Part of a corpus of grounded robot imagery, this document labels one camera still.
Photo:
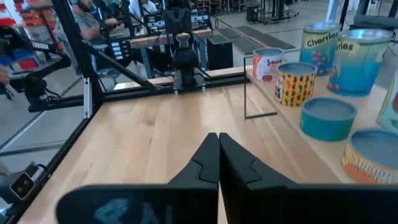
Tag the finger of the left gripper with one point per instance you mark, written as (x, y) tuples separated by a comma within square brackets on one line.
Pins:
[(186, 202), (264, 202)]

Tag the orange white sauce can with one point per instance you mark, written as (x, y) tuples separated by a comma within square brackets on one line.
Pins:
[(266, 65)]

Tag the orange yellow can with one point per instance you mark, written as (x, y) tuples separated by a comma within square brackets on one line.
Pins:
[(370, 155)]

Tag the pale green fruit can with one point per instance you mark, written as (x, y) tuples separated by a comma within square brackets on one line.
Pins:
[(390, 105)]

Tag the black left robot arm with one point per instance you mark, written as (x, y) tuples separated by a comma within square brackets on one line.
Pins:
[(186, 82)]

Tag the black floor box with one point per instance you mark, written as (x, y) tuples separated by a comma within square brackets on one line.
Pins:
[(219, 53)]

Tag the background wooden table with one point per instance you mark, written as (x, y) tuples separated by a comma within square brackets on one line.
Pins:
[(146, 41)]

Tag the black control box with display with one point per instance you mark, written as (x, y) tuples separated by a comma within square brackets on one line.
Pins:
[(154, 23), (119, 49), (200, 18)]

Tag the person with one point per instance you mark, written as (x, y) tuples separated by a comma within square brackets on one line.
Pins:
[(88, 21), (143, 6)]

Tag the dark floor mat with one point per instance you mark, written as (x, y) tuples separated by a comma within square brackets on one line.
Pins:
[(258, 39)]

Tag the black background robot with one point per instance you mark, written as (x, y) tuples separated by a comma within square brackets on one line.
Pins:
[(40, 62)]

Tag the red storage bins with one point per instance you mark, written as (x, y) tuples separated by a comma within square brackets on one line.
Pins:
[(31, 12)]

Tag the person's hand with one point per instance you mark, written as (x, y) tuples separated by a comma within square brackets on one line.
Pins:
[(3, 74)]

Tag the black aluminium table frame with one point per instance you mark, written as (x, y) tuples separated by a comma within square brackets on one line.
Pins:
[(85, 62)]

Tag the silver frame bracket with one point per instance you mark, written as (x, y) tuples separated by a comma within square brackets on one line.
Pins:
[(87, 98)]

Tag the small black camera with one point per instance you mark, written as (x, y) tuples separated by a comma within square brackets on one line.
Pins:
[(21, 185)]

